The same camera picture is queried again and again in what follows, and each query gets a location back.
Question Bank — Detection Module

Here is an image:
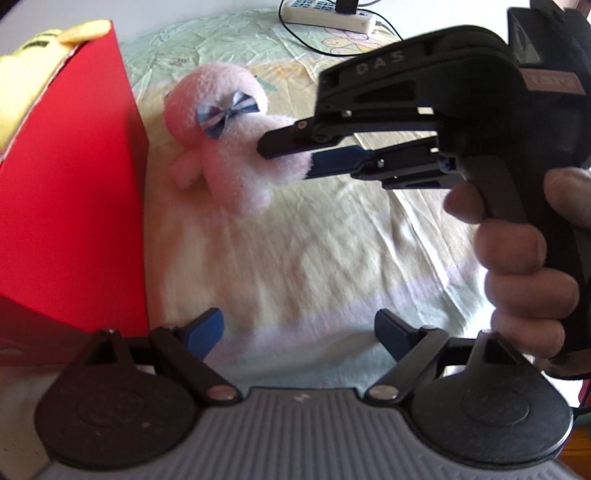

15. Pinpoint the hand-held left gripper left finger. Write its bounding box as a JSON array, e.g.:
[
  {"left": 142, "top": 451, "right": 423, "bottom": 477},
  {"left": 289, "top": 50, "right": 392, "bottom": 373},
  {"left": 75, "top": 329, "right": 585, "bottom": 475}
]
[{"left": 76, "top": 308, "right": 242, "bottom": 405}]

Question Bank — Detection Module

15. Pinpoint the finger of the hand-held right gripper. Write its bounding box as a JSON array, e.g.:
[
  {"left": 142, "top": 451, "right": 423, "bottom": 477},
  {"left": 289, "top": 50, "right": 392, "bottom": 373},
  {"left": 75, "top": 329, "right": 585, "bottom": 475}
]
[
  {"left": 304, "top": 136, "right": 463, "bottom": 191},
  {"left": 256, "top": 110, "right": 438, "bottom": 160}
]

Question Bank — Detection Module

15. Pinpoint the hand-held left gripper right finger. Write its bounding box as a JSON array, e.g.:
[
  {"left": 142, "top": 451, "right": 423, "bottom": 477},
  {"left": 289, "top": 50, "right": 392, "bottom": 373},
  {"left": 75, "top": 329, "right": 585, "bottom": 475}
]
[{"left": 365, "top": 310, "right": 534, "bottom": 404}]

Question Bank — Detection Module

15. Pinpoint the small white plush bunny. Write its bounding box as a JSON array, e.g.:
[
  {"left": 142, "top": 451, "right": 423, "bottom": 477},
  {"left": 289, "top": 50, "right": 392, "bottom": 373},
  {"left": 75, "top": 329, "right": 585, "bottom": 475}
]
[{"left": 164, "top": 64, "right": 315, "bottom": 215}]

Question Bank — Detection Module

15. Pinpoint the red cardboard box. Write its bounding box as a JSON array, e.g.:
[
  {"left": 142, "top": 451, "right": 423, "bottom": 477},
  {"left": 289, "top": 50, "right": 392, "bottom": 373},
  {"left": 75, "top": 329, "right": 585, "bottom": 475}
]
[{"left": 0, "top": 19, "right": 151, "bottom": 367}]

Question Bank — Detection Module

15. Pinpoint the yellow plush bear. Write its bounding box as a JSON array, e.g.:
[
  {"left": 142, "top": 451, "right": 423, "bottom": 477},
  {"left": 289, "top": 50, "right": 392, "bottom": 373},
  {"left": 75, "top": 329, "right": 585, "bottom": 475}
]
[{"left": 0, "top": 18, "right": 114, "bottom": 155}]

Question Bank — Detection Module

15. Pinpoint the person's right hand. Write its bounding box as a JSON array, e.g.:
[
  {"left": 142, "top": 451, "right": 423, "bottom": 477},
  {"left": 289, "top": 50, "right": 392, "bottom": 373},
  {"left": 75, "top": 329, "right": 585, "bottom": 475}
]
[{"left": 443, "top": 166, "right": 591, "bottom": 361}]

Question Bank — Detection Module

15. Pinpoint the cartoon printed bed sheet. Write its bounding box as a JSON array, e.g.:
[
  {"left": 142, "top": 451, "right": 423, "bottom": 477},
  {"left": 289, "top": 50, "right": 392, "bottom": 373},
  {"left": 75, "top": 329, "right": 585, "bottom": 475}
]
[{"left": 117, "top": 9, "right": 504, "bottom": 388}]

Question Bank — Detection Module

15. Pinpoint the white power strip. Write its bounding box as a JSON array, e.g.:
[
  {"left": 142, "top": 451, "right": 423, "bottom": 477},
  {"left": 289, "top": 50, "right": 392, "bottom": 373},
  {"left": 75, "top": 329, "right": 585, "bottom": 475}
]
[{"left": 281, "top": 0, "right": 377, "bottom": 33}]

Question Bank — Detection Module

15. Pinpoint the black charger cable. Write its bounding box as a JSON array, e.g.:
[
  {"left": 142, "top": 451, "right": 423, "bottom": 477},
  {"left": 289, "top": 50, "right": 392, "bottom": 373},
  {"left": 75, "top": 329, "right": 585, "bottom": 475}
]
[{"left": 278, "top": 0, "right": 402, "bottom": 58}]

